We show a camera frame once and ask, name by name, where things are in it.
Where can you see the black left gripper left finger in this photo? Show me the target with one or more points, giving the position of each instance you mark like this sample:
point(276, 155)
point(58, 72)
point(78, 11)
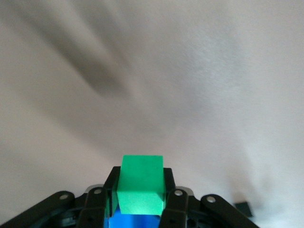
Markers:
point(93, 209)

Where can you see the small black cube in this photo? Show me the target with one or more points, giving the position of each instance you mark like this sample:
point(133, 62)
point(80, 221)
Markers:
point(244, 209)

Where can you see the blue plastic storage bin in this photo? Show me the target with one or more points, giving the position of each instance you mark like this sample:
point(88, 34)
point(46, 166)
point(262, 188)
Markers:
point(133, 221)

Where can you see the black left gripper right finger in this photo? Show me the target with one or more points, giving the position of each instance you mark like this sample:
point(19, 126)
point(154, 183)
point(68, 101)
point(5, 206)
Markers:
point(175, 209)

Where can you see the small green cube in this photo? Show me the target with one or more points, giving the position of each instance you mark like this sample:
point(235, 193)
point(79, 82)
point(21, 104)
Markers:
point(140, 185)

